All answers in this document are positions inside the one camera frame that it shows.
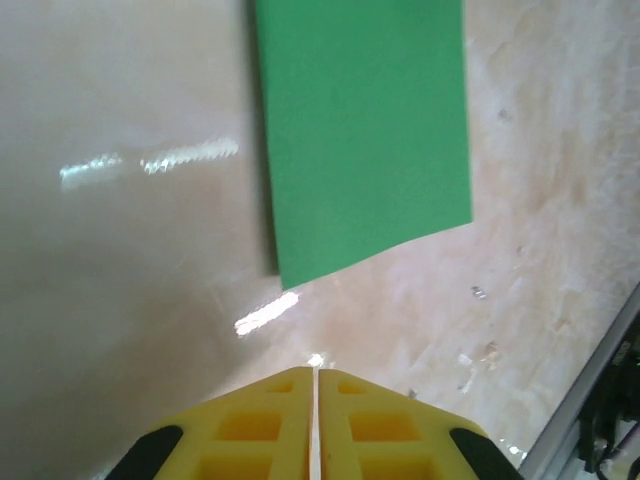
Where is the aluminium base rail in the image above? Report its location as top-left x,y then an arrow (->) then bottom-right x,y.
519,294 -> 640,480

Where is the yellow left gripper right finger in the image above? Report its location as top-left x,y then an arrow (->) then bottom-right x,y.
318,368 -> 524,480

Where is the green paper sheet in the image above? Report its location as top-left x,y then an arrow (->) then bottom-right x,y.
253,0 -> 474,291

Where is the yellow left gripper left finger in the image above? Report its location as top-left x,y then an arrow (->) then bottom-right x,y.
107,367 -> 315,480

